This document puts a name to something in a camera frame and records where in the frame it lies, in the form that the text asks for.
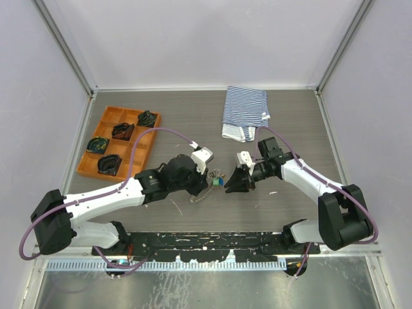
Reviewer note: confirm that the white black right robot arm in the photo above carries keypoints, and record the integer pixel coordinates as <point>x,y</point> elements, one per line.
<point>342,217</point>

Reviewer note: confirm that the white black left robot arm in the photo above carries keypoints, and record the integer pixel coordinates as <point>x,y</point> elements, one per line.
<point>60,221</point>

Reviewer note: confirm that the orange compartment tray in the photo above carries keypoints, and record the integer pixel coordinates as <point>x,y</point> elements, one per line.
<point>120,157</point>

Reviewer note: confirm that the dark rolled cable blue yellow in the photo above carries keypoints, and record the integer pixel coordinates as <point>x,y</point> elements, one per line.
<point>97,145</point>

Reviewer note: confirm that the dark rolled cable brown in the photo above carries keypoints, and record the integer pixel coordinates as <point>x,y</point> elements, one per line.
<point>122,131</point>

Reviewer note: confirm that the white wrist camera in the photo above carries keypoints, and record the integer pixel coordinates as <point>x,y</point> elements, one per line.
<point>201,156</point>
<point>244,158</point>

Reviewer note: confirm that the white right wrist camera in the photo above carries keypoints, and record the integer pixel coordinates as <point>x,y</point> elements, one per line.
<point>244,158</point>

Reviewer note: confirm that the white slotted cable duct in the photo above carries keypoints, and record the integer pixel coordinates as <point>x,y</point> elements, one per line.
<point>66,265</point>

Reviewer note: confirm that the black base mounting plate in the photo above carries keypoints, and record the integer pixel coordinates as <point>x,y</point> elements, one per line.
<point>248,246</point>

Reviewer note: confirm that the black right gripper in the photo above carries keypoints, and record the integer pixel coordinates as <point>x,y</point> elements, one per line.
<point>240,177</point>

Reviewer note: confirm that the striped blue white cloth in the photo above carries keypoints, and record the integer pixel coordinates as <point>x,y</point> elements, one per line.
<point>244,111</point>

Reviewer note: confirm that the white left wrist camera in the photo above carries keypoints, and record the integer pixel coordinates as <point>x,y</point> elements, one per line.
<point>201,156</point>

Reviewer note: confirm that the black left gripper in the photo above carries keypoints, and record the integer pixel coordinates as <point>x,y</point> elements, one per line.
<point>201,183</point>

